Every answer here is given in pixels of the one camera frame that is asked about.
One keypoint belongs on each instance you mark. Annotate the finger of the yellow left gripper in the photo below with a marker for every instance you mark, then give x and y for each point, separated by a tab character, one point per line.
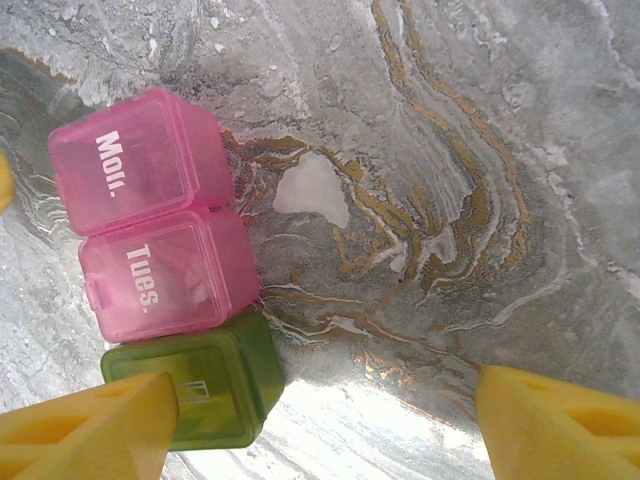
4	182

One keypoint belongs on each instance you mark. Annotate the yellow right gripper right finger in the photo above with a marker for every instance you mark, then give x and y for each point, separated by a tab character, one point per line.
565	435

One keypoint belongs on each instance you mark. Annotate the green pill box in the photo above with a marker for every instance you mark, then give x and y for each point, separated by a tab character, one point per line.
225	380

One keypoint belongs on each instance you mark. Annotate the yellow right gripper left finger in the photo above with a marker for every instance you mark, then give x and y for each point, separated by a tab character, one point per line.
75	440

